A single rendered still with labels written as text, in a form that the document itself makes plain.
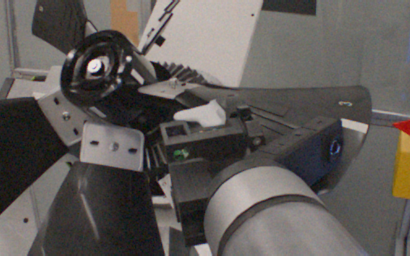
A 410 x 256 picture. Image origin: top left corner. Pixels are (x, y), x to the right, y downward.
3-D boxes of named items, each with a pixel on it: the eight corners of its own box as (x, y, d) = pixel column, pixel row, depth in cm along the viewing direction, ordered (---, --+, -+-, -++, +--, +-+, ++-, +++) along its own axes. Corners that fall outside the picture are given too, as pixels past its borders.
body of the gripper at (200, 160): (158, 117, 36) (174, 177, 25) (251, 103, 37) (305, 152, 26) (169, 193, 39) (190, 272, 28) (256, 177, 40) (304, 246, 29)
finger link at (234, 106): (214, 85, 41) (237, 116, 33) (229, 83, 41) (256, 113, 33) (218, 129, 43) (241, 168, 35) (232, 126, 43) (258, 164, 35)
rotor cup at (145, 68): (104, 74, 70) (59, 34, 59) (180, 57, 66) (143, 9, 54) (95, 152, 64) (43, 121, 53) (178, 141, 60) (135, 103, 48)
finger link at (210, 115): (167, 91, 45) (178, 121, 37) (219, 83, 46) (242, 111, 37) (170, 117, 46) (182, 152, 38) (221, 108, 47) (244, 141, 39)
